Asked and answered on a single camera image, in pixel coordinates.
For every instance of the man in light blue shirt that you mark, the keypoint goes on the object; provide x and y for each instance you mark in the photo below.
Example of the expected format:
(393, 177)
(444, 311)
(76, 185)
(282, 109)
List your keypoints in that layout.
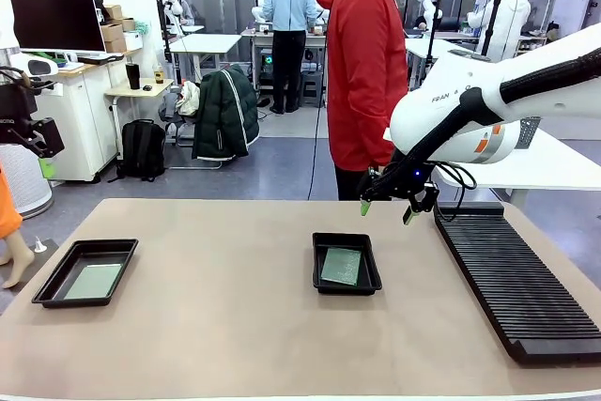
(288, 2)

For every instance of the black computer tower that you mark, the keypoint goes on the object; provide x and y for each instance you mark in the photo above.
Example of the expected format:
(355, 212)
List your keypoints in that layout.
(266, 67)

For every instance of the white cylindrical air purifier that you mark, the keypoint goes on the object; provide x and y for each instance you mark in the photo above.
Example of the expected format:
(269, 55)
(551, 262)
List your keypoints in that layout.
(23, 185)

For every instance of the green perforated circuit board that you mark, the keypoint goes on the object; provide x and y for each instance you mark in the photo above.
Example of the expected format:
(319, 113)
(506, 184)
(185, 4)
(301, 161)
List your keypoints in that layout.
(341, 266)
(94, 281)

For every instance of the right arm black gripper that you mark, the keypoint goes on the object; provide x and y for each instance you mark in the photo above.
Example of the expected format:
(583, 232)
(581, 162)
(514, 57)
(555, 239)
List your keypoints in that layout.
(404, 180)

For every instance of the small white floor stand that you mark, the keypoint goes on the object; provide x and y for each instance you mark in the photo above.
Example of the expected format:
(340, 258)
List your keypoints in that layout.
(40, 246)

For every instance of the black keyboard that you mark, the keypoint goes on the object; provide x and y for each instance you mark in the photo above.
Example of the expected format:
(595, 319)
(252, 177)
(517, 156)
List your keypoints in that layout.
(101, 59)

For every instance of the black tumbler cup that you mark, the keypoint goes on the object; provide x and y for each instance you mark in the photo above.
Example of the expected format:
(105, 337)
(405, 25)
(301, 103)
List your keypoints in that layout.
(133, 77)

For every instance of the teal crumpled item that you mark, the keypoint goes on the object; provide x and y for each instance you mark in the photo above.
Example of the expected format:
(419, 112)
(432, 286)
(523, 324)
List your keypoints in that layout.
(143, 27)

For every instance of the small wood top side table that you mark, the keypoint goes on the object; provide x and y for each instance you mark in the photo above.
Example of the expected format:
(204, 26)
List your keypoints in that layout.
(123, 91)

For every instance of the black plastic ESD tray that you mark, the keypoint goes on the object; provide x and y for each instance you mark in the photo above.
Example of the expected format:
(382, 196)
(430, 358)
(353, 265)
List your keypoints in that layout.
(340, 243)
(89, 253)

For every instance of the grey mesh basket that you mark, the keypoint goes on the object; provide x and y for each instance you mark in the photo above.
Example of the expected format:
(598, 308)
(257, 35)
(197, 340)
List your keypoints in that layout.
(528, 133)

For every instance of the small yellow bottle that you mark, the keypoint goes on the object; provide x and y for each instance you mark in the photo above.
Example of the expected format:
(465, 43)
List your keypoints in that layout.
(159, 74)

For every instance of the dark green padded jacket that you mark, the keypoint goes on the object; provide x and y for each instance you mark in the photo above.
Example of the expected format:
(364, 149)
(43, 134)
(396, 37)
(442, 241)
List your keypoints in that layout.
(225, 110)

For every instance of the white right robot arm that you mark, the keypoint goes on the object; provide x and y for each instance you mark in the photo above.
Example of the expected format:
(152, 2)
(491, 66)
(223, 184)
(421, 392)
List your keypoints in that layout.
(422, 114)

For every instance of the black slotted board rack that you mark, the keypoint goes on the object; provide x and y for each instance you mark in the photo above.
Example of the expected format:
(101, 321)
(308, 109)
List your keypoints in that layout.
(516, 279)

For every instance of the white storage box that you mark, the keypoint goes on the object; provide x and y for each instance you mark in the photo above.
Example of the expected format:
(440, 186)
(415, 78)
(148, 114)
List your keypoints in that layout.
(135, 40)

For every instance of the black computer monitor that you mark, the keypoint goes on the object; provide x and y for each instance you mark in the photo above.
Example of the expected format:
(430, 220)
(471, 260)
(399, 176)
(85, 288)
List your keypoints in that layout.
(56, 20)

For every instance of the large white work table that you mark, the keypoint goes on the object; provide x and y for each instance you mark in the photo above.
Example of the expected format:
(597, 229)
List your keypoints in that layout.
(554, 161)

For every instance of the black backpack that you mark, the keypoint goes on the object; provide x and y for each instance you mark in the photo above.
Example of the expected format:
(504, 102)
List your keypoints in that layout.
(141, 147)

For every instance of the white cabinet desk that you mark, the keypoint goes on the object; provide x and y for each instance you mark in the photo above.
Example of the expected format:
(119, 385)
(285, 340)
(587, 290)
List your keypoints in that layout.
(80, 128)

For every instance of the orange garment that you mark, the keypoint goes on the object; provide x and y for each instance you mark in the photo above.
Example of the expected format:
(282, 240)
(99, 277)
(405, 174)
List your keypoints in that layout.
(8, 213)

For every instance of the grey step stool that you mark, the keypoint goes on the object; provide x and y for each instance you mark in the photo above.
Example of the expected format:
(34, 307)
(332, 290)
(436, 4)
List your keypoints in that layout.
(311, 88)

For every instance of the white office table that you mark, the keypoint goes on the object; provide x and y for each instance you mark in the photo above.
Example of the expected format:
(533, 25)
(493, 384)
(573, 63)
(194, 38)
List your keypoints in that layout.
(206, 41)

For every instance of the white cloth bag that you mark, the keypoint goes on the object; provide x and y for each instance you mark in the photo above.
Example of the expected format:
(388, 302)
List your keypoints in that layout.
(190, 98)

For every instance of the black tripod stand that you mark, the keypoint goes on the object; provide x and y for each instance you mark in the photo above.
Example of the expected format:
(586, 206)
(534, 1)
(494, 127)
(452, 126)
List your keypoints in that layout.
(492, 25)

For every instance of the person in white coat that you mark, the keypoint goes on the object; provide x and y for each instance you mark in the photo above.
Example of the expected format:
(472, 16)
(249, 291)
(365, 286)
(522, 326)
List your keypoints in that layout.
(512, 20)

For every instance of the small cardboard box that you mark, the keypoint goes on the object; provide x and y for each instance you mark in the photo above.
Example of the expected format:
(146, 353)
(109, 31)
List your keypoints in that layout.
(113, 37)
(112, 12)
(129, 24)

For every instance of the person in red jacket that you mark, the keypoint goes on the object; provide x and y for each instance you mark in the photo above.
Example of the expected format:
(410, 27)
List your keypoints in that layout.
(361, 67)

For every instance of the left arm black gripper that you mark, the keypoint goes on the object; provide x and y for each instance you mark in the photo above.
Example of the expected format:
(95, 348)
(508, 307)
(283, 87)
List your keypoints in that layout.
(11, 114)

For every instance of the beige mannequin leg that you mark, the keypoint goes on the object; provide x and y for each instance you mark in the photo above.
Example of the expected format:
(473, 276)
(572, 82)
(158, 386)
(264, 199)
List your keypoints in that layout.
(19, 260)

